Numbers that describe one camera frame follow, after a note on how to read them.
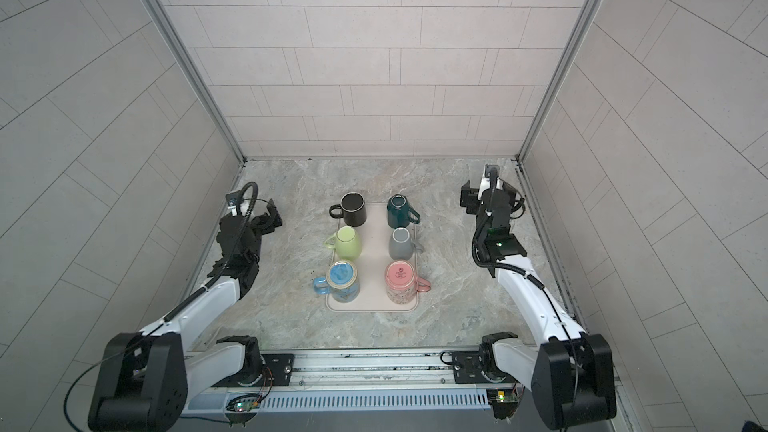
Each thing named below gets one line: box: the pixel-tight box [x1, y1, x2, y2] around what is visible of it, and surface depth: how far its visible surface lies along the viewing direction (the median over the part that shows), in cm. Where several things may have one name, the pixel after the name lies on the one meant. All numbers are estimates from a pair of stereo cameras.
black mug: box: [329, 192, 367, 227], surface depth 95 cm
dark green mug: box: [387, 194, 420, 229], surface depth 95 cm
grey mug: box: [388, 227, 424, 260], surface depth 87 cm
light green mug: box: [324, 226, 362, 261], surface depth 88 cm
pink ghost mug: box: [384, 260, 431, 305], surface depth 77 cm
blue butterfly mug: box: [313, 260, 360, 304], surface depth 77 cm
